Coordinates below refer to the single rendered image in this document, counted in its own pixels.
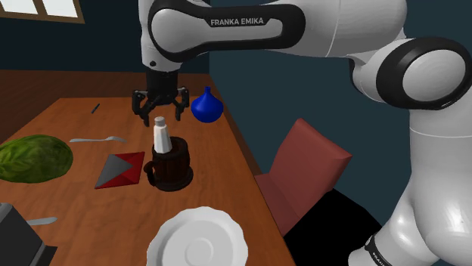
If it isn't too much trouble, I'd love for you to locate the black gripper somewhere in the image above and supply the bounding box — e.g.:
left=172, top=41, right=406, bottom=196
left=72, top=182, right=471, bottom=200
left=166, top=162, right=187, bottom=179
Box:
left=132, top=66, right=191, bottom=128

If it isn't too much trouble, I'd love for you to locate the white salt shaker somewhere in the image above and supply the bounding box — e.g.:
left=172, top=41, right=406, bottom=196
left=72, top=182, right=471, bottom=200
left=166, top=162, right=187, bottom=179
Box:
left=153, top=116, right=173, bottom=154

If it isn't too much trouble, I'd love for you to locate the blue round vase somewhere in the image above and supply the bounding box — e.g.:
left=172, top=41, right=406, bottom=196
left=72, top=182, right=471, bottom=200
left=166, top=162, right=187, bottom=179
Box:
left=190, top=86, right=225, bottom=124

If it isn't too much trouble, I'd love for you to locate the dark brown wooden mug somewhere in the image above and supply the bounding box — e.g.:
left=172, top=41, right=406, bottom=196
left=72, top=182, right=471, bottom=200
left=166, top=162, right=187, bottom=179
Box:
left=142, top=136, right=194, bottom=192

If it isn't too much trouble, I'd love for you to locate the silver spoon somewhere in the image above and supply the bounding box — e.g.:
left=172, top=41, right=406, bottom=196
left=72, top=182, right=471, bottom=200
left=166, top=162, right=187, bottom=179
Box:
left=69, top=135, right=127, bottom=144

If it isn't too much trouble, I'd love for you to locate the red and grey flat box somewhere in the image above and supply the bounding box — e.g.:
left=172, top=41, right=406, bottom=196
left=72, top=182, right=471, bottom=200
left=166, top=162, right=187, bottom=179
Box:
left=95, top=151, right=146, bottom=190

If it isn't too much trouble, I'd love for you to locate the white plate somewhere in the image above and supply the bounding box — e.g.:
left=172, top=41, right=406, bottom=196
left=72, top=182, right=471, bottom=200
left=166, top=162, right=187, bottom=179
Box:
left=146, top=206, right=249, bottom=266

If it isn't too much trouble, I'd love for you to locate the green cabbage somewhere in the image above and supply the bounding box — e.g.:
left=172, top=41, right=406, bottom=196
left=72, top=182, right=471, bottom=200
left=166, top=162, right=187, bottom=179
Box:
left=0, top=134, right=74, bottom=184

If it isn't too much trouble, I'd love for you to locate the red chair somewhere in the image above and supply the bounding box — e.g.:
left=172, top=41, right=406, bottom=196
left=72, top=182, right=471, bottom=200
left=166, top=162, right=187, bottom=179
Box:
left=253, top=117, right=353, bottom=238

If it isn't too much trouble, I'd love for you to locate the silver knife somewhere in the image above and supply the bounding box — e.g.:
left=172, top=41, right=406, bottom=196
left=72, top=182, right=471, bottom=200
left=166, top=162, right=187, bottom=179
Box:
left=25, top=216, right=58, bottom=227

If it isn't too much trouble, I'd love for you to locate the dark grey box appliance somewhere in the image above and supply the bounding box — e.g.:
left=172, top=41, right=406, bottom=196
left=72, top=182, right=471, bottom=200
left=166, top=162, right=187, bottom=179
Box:
left=0, top=202, right=58, bottom=266

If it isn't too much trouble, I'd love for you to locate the black robot stand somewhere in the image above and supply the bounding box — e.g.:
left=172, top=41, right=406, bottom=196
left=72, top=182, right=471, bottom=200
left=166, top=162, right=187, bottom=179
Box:
left=283, top=187, right=384, bottom=266

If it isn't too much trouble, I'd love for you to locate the window with wooden frame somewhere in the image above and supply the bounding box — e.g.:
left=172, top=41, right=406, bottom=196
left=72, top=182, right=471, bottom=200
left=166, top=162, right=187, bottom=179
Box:
left=0, top=0, right=86, bottom=25

